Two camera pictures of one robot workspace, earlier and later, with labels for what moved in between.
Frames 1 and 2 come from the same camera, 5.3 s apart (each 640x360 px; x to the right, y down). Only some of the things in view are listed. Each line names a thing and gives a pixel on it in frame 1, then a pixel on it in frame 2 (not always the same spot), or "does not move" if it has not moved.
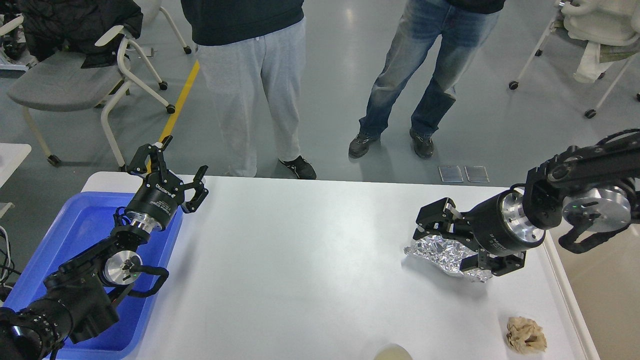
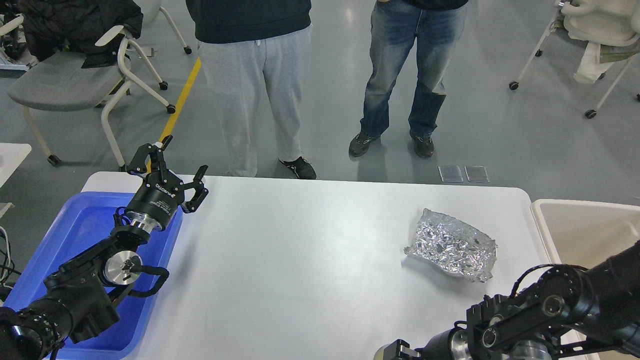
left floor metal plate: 450,173 does not move
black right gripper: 499,227 -> 452,344
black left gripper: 157,199 does not move
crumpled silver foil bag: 445,255 does not move
